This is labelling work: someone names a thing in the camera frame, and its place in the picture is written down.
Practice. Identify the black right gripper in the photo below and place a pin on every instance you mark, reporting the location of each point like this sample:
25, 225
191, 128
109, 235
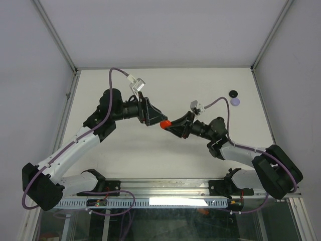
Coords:
181, 131

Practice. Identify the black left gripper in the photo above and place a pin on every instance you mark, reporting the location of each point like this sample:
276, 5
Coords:
148, 114

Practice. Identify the orange charging case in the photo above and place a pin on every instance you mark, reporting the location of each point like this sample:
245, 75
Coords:
165, 124

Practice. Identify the lilac charging case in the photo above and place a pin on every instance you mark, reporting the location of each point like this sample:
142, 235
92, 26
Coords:
235, 101

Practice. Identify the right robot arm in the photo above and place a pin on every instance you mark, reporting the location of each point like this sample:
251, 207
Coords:
271, 168

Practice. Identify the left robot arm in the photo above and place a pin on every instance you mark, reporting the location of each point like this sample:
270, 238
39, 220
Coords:
45, 182

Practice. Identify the black charging case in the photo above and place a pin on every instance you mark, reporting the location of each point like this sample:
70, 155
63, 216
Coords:
233, 93

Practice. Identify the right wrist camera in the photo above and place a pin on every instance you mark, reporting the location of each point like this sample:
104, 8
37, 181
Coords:
196, 108

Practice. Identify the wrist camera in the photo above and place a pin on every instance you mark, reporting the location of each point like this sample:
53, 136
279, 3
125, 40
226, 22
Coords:
196, 108
136, 85

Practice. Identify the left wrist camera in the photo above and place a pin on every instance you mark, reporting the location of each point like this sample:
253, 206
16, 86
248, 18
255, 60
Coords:
136, 85

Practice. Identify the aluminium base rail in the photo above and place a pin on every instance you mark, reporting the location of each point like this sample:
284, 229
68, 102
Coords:
182, 188

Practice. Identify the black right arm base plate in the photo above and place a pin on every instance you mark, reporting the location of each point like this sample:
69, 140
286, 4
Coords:
227, 189

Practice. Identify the grey slotted cable duct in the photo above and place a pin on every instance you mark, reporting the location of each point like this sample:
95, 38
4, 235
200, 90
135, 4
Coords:
153, 202

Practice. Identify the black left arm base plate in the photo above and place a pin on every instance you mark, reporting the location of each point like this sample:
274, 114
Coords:
111, 188

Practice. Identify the aluminium frame post left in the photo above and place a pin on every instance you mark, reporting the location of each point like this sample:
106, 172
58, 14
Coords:
54, 34

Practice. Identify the aluminium frame post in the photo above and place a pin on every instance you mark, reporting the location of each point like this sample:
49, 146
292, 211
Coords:
54, 34
276, 25

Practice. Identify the aluminium frame post right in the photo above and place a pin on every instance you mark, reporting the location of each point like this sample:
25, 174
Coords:
276, 25

